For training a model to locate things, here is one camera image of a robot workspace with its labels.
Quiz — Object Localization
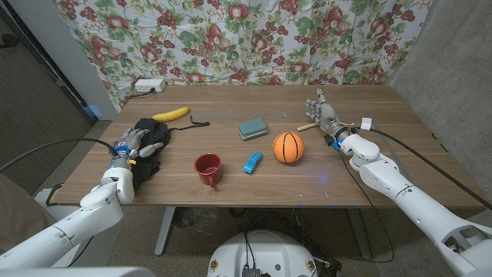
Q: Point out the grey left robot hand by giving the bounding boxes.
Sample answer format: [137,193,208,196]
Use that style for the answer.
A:
[109,127,165,161]

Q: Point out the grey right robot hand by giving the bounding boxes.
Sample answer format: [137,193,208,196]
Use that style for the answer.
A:
[305,88,347,140]

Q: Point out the black shorts with drawstring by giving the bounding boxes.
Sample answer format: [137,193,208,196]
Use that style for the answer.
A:
[129,115,211,190]

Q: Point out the yellow banana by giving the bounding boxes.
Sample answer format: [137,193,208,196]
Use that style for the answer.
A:
[151,106,191,123]

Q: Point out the red cup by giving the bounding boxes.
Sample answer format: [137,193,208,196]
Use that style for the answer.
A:
[193,152,224,189]

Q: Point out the blue toy block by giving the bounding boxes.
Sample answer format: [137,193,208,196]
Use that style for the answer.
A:
[242,151,264,175]

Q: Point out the orange basketball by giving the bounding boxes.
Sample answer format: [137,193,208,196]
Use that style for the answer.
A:
[272,131,305,164]

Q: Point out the white power strip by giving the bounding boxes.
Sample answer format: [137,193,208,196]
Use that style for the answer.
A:
[134,78,168,93]

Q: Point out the teal rectangular case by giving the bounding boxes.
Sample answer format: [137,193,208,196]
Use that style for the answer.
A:
[237,117,269,142]

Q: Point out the white table leg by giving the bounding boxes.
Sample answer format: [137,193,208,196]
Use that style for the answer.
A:
[154,206,177,257]

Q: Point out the dark grey partition panel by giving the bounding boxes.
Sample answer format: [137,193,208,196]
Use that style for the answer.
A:
[0,5,97,195]

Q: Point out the floral fruit print backdrop cloth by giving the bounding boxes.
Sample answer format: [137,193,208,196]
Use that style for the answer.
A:
[52,0,434,111]

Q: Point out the dark table leg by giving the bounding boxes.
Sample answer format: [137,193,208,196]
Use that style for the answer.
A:
[347,207,373,260]

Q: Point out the brown fabric surface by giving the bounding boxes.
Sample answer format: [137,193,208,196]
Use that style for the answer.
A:
[0,172,58,255]

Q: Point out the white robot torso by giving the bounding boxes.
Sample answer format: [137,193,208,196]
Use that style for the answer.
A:
[207,229,318,277]

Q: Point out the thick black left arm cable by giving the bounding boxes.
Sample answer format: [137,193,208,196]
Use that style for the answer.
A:
[0,137,119,173]

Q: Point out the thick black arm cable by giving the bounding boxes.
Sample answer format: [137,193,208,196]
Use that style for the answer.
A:
[0,137,119,173]
[370,127,492,211]

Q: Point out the thin black hanging cable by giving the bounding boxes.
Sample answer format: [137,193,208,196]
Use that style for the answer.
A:
[337,149,396,265]

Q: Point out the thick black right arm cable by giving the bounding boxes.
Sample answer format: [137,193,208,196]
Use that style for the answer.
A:
[370,127,492,211]

